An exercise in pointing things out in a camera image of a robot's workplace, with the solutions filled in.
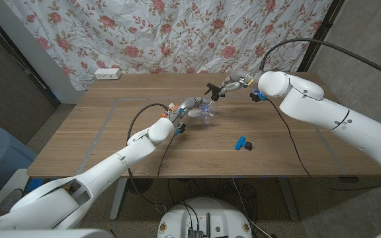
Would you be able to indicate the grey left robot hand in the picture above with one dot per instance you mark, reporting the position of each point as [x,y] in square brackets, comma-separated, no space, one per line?
[192,105]

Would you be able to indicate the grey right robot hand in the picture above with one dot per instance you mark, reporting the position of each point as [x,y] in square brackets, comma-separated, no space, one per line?
[243,79]

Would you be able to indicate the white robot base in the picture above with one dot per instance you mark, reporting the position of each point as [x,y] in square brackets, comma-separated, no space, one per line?
[210,211]

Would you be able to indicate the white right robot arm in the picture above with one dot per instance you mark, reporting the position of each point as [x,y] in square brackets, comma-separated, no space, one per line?
[319,112]

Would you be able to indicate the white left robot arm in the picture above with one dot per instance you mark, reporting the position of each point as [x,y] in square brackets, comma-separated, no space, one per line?
[111,162]

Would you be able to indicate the blue and black clip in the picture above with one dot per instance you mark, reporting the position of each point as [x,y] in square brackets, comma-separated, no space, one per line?
[240,142]

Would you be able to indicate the floral backdrop cloth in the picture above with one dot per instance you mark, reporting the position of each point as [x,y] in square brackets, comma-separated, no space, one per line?
[144,33]

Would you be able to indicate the white power strip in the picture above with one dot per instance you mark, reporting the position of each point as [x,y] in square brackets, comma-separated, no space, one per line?
[108,74]

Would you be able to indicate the grey table leg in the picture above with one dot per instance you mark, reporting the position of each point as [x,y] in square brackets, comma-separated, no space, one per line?
[117,198]
[289,201]

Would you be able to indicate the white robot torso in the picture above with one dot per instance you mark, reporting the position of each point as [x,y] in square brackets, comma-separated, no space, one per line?
[45,234]

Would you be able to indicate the grey shoe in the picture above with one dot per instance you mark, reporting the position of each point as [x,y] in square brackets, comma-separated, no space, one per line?
[11,200]

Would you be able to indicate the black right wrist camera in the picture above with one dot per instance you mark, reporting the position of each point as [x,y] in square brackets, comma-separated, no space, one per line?
[256,96]

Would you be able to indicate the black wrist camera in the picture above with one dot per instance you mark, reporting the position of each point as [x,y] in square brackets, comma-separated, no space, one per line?
[180,129]
[256,96]

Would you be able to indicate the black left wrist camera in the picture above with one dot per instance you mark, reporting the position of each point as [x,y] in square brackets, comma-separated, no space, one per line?
[180,129]

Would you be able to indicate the black backdrop frame pole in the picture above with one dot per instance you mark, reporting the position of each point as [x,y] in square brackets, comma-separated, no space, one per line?
[321,33]
[18,63]

